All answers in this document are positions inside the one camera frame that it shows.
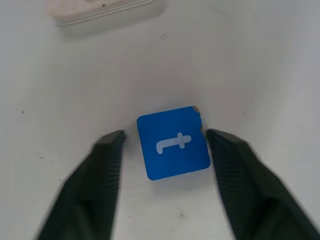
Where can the blue square tile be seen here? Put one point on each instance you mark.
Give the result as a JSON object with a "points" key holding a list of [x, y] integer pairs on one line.
{"points": [[172, 142]]}

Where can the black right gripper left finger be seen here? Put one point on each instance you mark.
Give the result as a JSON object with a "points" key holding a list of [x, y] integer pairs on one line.
{"points": [[92, 190]]}

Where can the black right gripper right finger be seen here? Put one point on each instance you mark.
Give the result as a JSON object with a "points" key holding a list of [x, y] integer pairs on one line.
{"points": [[250, 190]]}

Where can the wooden tray frame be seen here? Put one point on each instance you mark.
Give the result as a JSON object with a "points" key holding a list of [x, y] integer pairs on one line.
{"points": [[100, 11]]}

